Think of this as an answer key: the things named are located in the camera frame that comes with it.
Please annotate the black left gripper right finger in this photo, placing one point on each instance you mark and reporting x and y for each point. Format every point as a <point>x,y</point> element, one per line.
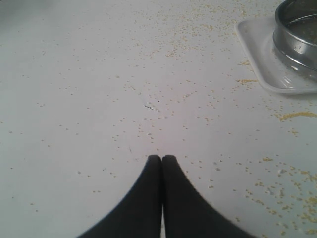
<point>186,213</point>

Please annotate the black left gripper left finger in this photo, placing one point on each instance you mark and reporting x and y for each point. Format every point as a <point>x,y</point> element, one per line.
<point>138,214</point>

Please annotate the round stainless steel sieve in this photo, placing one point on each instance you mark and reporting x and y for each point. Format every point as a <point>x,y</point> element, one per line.
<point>295,36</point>

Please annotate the white rectangular plastic tray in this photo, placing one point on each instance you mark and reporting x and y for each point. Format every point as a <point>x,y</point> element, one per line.
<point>273,74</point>

